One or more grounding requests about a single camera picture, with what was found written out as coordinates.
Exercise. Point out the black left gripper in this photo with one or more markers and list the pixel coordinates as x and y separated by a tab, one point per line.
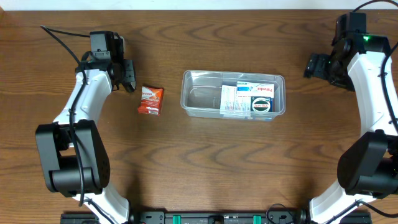
131	81

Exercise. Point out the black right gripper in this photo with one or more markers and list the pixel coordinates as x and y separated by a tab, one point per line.
315	66

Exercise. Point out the red Panadol ActiFast box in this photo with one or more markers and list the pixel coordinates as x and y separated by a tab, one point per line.
151	100

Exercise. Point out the dark green Zam-Buk box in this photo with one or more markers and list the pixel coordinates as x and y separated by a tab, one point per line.
261	104

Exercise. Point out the white blue Panadol box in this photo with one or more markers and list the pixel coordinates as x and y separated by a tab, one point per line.
255	89

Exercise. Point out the clear plastic container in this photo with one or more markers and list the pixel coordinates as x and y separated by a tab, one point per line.
201	93

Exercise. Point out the white blue medicine box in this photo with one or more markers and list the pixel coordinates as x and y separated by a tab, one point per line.
233	104

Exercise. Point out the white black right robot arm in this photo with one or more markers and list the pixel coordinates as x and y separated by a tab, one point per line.
367	171

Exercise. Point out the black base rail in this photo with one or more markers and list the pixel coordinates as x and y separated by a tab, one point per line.
274	216

